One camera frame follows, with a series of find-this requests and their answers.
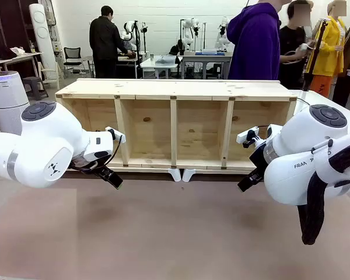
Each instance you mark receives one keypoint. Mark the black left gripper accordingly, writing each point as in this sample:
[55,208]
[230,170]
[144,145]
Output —
[89,163]

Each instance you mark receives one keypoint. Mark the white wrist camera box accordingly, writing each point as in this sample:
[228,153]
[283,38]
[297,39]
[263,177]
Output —
[241,137]
[118,136]

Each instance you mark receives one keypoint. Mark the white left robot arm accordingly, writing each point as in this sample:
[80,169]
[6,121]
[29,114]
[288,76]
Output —
[46,137]

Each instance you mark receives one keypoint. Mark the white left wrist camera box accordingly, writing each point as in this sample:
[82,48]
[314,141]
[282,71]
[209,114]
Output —
[118,136]

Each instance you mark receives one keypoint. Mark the white side table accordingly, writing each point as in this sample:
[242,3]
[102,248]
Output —
[14,58]

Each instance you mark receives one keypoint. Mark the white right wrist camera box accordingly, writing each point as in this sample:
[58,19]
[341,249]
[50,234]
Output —
[241,137]

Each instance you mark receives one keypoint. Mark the person in black t-shirt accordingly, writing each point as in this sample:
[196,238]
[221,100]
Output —
[291,55]

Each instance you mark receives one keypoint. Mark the black tripod pole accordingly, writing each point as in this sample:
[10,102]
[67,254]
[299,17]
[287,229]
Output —
[315,55]

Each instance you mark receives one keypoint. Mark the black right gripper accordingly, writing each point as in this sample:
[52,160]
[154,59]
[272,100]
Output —
[259,161]

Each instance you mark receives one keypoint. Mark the white cylindrical air purifier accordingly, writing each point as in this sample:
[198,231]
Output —
[6,93]

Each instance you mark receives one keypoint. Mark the white background work table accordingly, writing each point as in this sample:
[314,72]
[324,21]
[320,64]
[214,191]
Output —
[160,62]

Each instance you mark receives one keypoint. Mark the black mesh office chair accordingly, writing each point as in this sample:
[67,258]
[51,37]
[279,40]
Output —
[73,58]

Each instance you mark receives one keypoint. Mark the person in purple hoodie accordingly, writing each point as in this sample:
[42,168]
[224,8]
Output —
[253,41]

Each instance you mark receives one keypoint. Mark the grey plastic step stool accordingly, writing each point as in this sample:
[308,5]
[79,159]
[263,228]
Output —
[35,86]

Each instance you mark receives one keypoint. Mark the light wooden shelf unit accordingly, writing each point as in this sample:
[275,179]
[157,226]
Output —
[175,87]

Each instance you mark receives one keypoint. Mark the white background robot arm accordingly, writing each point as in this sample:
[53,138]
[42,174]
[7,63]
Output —
[223,35]
[129,30]
[189,29]

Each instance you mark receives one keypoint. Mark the grey background work table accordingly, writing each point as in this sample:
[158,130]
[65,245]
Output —
[207,55]

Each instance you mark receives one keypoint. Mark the mannequin in yellow jacket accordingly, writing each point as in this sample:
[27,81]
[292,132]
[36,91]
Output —
[329,49]

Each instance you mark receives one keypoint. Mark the person in black jacket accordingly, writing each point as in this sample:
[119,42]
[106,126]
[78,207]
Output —
[105,43]

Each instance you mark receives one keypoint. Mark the small light wooden chair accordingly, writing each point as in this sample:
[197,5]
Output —
[51,76]

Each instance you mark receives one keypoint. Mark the tall white air conditioner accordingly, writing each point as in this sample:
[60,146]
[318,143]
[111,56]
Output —
[43,32]

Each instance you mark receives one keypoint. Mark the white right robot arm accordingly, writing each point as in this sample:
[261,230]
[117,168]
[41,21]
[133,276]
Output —
[297,140]

